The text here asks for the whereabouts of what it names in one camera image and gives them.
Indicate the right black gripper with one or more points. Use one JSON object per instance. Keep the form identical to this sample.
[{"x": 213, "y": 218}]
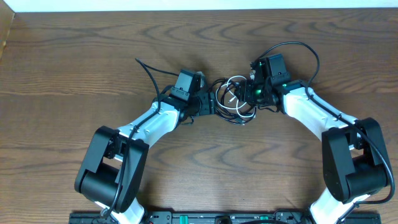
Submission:
[{"x": 246, "y": 86}]

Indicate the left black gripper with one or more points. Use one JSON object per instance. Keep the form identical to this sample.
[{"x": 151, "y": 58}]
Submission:
[{"x": 208, "y": 105}]

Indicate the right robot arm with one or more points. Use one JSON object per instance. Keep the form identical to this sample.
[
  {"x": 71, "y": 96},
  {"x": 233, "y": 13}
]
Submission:
[{"x": 355, "y": 160}]

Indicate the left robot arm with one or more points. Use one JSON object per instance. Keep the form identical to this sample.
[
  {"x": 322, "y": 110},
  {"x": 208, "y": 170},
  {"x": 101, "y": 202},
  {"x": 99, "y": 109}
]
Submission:
[{"x": 112, "y": 169}]

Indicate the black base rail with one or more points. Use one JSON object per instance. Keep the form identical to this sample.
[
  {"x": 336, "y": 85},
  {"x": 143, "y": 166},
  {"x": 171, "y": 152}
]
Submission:
[{"x": 283, "y": 216}]

